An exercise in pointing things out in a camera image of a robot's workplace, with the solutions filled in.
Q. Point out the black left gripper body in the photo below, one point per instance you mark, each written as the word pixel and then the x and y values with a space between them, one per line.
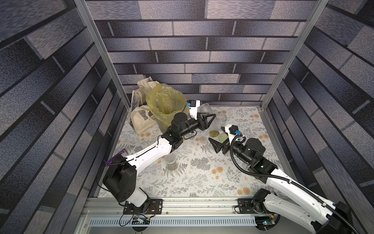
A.
pixel 202 126

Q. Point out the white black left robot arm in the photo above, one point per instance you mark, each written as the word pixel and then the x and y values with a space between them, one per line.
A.
pixel 120 178

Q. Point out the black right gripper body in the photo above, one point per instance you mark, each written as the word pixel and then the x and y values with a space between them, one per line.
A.
pixel 227 141

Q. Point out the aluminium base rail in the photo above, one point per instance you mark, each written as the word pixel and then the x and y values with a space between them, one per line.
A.
pixel 175 212

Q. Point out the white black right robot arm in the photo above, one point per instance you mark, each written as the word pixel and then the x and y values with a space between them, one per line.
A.
pixel 313 212

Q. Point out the clear ribbed glass jar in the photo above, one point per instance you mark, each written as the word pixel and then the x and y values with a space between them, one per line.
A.
pixel 221 120

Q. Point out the grey mesh trash bin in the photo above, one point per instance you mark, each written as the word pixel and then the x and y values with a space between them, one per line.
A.
pixel 163 124

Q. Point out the purple plastic package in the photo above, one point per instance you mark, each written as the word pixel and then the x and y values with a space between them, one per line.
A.
pixel 124 151

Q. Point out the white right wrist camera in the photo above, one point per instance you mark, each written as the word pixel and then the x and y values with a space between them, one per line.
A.
pixel 232 131

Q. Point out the light green jar lid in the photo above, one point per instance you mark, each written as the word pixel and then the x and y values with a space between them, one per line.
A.
pixel 223 137

